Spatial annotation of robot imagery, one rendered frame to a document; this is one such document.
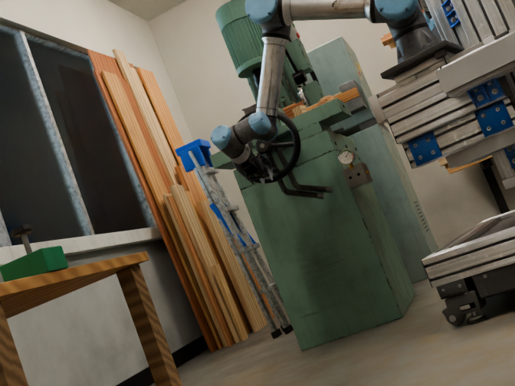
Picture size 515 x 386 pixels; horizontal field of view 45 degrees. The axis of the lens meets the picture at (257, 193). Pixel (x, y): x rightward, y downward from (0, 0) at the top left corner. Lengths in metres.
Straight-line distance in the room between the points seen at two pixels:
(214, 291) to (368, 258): 1.55
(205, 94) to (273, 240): 2.93
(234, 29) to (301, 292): 1.16
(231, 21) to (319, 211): 0.92
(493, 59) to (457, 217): 3.11
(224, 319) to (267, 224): 1.38
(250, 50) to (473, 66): 1.17
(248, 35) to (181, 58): 2.75
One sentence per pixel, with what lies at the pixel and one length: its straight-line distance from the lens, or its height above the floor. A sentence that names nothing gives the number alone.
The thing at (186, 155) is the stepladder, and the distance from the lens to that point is 3.50.
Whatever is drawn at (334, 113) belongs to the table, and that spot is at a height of 0.84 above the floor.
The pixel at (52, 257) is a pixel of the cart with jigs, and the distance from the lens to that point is 1.33.
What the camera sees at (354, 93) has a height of 0.92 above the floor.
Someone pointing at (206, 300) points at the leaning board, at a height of 0.30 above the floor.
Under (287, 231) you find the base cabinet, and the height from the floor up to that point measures 0.48.
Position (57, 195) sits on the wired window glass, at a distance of 3.55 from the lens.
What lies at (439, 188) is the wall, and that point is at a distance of 4.91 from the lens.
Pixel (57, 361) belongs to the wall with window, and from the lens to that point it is 3.02.
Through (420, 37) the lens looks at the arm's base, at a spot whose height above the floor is 0.87.
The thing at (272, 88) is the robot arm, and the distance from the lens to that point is 2.18.
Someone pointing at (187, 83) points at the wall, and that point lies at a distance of 5.46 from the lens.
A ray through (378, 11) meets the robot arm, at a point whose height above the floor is 0.97.
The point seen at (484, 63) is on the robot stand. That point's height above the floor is 0.69.
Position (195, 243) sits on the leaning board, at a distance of 3.88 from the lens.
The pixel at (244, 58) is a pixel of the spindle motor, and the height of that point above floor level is 1.24.
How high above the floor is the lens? 0.39
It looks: 6 degrees up
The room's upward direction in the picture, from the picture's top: 21 degrees counter-clockwise
